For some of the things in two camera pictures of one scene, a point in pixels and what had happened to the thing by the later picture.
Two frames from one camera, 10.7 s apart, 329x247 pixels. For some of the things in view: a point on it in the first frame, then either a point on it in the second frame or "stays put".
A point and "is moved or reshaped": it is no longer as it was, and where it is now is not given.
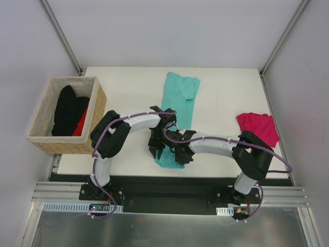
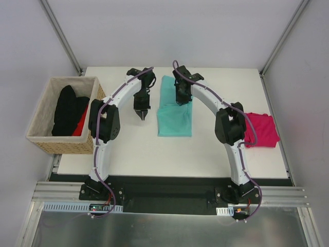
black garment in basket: (69, 108) stays put
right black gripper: (183, 153) -> (183, 100)
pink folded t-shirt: (261, 124) stays put
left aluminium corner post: (61, 36) stays put
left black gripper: (156, 143) -> (142, 108)
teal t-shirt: (177, 92) is moved or reshaped
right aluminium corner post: (283, 37) stays put
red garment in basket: (78, 130) stays put
